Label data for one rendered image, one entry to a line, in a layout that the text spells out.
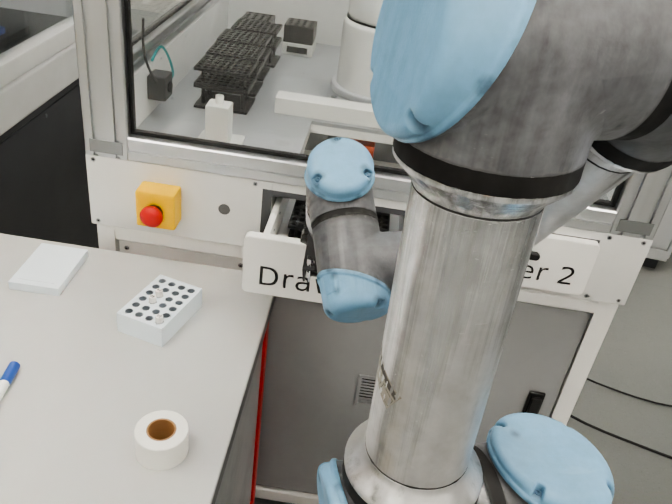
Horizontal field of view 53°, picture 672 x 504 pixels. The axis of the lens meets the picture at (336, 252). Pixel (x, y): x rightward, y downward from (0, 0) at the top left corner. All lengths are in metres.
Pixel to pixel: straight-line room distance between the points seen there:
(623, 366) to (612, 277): 1.31
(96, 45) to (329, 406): 0.87
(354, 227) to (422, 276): 0.29
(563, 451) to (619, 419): 1.74
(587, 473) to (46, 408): 0.72
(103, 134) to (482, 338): 0.93
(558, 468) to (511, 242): 0.28
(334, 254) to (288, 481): 1.10
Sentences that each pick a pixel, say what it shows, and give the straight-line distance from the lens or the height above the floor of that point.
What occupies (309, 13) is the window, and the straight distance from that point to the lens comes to 1.11.
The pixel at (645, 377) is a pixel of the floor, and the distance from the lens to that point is 2.61.
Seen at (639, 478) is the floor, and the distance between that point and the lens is 2.24.
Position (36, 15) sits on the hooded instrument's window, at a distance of 1.89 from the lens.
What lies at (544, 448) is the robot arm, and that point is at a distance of 0.65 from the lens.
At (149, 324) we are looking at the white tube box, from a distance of 1.10.
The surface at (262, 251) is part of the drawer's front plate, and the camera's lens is 1.08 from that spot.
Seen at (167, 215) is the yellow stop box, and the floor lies 0.87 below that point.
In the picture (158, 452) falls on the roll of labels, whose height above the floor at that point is 0.80.
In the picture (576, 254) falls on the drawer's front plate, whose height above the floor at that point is 0.90.
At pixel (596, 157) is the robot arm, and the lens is 0.52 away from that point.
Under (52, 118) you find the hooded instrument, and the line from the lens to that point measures 2.01.
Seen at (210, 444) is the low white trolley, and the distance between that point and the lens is 0.97.
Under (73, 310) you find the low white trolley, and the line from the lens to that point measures 1.21.
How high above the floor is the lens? 1.50
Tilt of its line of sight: 33 degrees down
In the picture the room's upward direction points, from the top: 8 degrees clockwise
